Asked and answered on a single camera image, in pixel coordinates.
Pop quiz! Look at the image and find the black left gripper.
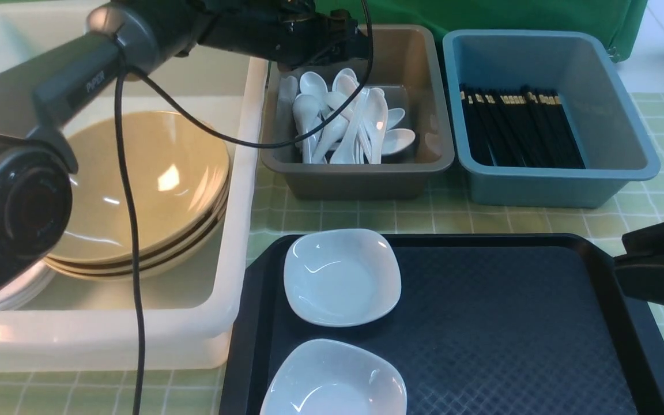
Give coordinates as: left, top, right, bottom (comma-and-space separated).
196, 1, 371, 69

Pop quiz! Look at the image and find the tan noodle bowl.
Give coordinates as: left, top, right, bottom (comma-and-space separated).
46, 111, 231, 265

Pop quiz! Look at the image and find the white square dish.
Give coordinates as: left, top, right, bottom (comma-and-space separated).
284, 228, 402, 327
260, 339, 408, 414

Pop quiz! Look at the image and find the white soup spoon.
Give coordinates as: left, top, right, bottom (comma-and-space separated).
330, 88, 372, 164

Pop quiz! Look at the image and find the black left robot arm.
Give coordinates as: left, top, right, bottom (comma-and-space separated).
0, 1, 374, 291

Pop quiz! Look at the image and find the top stacked tan bowl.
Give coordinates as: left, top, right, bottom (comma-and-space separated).
44, 184, 229, 279

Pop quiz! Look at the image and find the stacked tan bowl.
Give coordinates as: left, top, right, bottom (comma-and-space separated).
44, 184, 229, 279
58, 212, 226, 281

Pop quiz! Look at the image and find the lower stacked tan bowl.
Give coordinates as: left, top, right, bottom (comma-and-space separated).
58, 212, 226, 281

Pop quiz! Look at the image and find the grey plastic bin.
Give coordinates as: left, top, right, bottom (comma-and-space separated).
260, 25, 456, 201

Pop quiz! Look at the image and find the pile of white spoons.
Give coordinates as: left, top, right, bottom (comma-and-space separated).
276, 68, 416, 165

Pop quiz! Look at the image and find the bundle of black chopsticks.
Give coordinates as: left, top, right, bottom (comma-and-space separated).
459, 84, 587, 169

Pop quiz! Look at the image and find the blue plastic bin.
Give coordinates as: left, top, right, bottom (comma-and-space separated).
442, 31, 661, 208

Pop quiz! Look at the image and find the large white plastic tub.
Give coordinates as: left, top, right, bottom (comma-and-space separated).
0, 1, 268, 372

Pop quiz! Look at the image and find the green fabric backdrop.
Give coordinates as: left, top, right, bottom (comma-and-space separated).
309, 0, 648, 64

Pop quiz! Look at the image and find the black plastic serving tray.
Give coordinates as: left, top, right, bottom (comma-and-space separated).
219, 234, 664, 414

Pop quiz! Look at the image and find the stack of white plates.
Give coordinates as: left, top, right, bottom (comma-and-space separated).
0, 262, 56, 311

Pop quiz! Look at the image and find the green checked tablecloth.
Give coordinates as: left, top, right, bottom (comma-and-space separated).
0, 93, 664, 414

